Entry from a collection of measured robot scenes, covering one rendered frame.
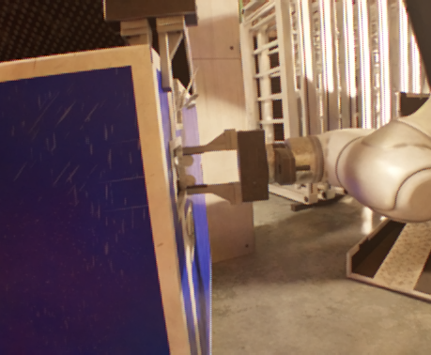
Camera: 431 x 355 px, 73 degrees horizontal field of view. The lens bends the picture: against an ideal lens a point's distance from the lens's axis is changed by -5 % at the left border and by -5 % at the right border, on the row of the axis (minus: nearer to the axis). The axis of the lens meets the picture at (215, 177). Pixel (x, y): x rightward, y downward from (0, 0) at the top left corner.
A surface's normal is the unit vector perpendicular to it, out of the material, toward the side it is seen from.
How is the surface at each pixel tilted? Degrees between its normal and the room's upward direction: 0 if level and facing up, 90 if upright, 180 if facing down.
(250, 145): 90
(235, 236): 90
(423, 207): 101
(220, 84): 90
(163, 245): 90
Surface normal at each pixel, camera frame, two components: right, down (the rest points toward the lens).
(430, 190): -0.07, 0.39
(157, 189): 0.01, 0.18
